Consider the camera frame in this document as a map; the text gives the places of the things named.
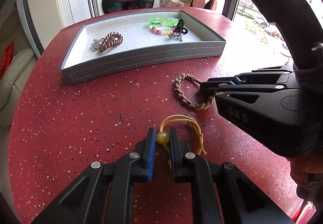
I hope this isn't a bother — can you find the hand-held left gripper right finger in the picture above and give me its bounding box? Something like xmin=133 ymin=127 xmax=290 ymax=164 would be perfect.
xmin=169 ymin=128 xmax=295 ymax=224

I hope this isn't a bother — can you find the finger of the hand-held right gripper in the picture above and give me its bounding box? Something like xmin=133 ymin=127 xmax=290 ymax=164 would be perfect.
xmin=206 ymin=65 xmax=295 ymax=85
xmin=200 ymin=80 xmax=302 ymax=103

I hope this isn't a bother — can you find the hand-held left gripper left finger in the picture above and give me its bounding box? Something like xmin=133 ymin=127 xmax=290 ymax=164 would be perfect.
xmin=31 ymin=128 xmax=157 ymax=224

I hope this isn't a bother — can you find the yellow cord bead bracelet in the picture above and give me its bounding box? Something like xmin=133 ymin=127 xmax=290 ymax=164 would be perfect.
xmin=156 ymin=114 xmax=207 ymax=169

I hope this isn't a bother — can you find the braided rope bracelet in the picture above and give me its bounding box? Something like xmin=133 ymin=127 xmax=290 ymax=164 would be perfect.
xmin=175 ymin=73 xmax=216 ymax=111

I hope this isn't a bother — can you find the silver keychain charm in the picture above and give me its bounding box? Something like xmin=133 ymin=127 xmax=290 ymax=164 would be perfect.
xmin=168 ymin=32 xmax=184 ymax=42

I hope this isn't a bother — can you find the black hair claw clip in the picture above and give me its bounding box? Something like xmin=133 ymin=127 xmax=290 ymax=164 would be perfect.
xmin=174 ymin=19 xmax=189 ymax=35

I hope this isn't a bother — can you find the pink yellow spiral hair tie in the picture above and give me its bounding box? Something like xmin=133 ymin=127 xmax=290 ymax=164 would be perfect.
xmin=151 ymin=26 xmax=175 ymax=36

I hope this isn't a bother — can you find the green translucent bangle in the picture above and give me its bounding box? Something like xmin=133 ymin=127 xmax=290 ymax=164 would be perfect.
xmin=150 ymin=17 xmax=179 ymax=27

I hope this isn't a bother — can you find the grey jewelry tray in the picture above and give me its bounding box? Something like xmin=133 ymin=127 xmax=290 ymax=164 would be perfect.
xmin=61 ymin=10 xmax=226 ymax=86

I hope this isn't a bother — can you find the brown spiral hair tie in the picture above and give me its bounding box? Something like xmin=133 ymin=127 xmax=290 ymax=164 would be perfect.
xmin=99 ymin=33 xmax=123 ymax=53

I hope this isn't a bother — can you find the person's right hand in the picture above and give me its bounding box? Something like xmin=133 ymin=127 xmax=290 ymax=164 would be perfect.
xmin=290 ymin=156 xmax=323 ymax=202

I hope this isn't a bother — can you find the cream sofa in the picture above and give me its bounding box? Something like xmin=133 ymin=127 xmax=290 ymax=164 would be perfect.
xmin=0 ymin=47 xmax=39 ymax=127

